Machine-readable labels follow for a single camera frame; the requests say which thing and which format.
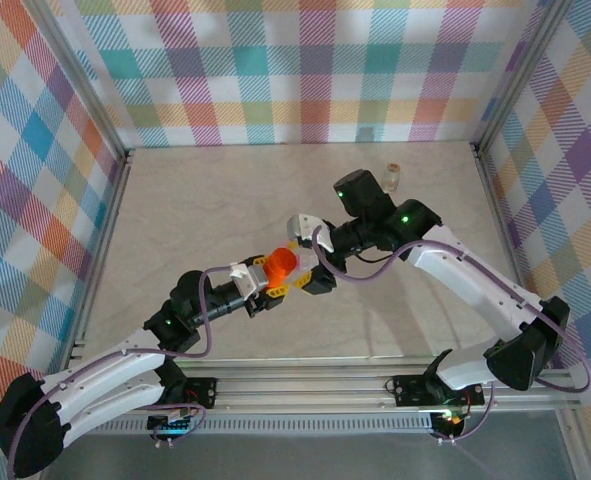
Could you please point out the orange plastic pill bottle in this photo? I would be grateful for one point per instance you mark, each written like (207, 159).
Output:
(281, 267)

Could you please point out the clear glass pill bottle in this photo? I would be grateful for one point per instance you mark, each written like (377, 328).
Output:
(394, 177)

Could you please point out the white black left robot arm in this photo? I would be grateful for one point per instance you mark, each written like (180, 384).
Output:
(105, 375)

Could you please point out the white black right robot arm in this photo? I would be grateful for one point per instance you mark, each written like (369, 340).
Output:
(475, 285)

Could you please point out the grey metal base panel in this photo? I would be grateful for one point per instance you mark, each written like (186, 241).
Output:
(300, 457)

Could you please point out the aluminium side rail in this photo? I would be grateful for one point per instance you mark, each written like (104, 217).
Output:
(510, 255)
(100, 260)

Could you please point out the aluminium mounting rail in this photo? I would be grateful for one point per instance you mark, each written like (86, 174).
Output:
(300, 387)

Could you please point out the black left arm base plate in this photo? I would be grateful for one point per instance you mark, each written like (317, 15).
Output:
(202, 392)

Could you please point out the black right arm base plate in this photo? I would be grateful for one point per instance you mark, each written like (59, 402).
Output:
(410, 390)

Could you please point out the aluminium frame post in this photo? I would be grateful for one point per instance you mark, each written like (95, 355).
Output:
(80, 85)
(520, 80)

